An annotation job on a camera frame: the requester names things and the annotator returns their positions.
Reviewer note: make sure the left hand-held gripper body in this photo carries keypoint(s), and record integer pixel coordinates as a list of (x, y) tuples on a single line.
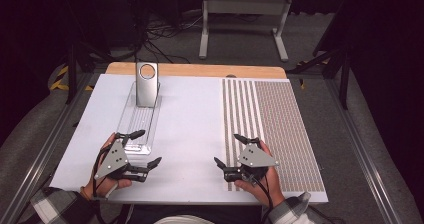
[(111, 160)]

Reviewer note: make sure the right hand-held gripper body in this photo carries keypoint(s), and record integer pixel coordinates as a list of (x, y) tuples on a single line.
[(256, 158)]

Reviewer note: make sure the clear plastic container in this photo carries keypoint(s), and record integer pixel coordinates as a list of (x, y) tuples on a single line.
[(140, 124)]

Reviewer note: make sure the metal stand with hole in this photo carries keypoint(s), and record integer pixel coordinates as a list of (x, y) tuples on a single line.
[(146, 90)]

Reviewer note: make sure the person's left hand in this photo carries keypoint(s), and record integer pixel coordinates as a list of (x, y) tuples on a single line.
[(106, 187)]

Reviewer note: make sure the person's right hand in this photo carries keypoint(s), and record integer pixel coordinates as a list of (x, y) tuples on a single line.
[(270, 187)]

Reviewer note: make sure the striped beige placemat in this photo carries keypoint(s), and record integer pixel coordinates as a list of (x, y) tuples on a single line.
[(286, 127)]

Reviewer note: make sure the person's lap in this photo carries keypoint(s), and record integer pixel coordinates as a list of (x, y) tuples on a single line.
[(200, 210)]

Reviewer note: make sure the white table sheet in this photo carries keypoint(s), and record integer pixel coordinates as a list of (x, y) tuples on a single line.
[(190, 117)]

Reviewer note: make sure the black metal stand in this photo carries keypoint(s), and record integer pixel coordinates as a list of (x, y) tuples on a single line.
[(71, 70), (345, 77)]

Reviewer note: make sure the yellow black floor tape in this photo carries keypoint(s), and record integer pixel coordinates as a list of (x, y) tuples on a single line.
[(60, 80)]

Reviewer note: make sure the aluminium frame rail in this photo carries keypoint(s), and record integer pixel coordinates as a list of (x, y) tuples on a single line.
[(363, 157), (36, 164)]

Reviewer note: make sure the grey metal frame stand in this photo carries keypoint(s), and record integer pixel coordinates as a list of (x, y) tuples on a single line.
[(245, 5)]

